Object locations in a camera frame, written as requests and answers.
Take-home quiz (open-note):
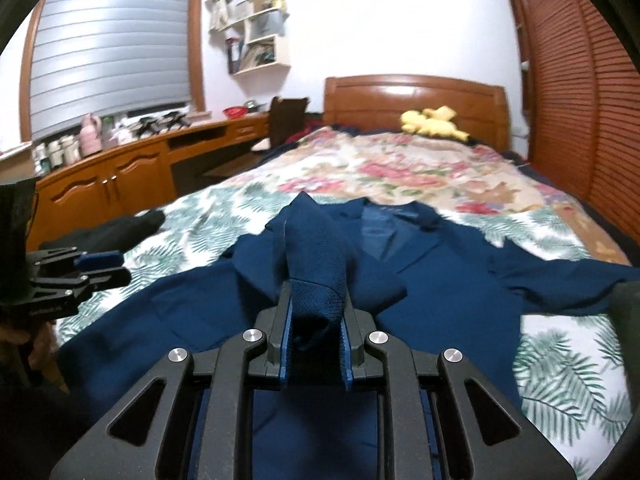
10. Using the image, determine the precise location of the grey window blind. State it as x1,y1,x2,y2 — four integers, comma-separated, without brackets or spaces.
30,0,196,141

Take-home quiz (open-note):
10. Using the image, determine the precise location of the leaf print bed sheet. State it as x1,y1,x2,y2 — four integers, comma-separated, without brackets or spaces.
55,180,633,480

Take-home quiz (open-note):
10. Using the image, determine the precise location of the black metal device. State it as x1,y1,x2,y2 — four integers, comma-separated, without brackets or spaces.
135,112,193,136

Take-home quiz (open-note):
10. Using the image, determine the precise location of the red cloth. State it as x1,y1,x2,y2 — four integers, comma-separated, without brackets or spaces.
299,120,327,142

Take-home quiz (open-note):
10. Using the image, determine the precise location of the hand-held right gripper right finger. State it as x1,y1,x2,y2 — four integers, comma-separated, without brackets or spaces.
340,305,588,480

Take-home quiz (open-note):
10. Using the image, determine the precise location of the dark chair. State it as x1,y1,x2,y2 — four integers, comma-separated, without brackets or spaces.
269,95,308,148

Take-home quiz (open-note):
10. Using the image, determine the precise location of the navy blue suit jacket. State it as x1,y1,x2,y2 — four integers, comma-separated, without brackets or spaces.
57,191,638,480

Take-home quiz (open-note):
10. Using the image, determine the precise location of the wooden desk cabinet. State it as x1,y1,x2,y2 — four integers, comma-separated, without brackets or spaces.
30,110,273,226

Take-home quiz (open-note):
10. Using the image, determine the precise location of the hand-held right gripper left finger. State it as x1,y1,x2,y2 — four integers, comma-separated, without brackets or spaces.
50,280,294,480

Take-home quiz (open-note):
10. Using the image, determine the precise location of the pink bottle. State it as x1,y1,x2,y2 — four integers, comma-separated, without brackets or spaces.
80,114,102,156

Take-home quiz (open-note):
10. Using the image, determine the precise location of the yellow plush toy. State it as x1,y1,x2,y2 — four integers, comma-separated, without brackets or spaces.
400,106,471,142

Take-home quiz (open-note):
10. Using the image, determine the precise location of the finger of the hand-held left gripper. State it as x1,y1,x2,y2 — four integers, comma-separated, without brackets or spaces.
34,266,132,295
32,247,123,273

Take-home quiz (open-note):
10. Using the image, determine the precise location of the floral blanket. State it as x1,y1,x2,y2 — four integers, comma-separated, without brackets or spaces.
260,125,586,251

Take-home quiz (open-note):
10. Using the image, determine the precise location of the white fabric ornament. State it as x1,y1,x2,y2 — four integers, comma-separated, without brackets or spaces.
207,0,240,31

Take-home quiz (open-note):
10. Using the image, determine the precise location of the white wall shelf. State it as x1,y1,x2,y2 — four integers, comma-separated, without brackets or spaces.
210,0,292,77

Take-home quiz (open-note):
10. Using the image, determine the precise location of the group of white jars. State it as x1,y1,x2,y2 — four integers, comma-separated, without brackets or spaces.
32,135,81,171

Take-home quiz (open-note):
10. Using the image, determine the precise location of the louvered wooden wardrobe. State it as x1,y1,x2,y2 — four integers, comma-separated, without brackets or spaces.
500,0,640,246

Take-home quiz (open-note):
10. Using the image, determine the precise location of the black garment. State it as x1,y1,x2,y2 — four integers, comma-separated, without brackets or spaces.
40,210,167,256

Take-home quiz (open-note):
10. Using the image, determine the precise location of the wooden headboard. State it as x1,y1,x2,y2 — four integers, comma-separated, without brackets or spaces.
324,75,511,153

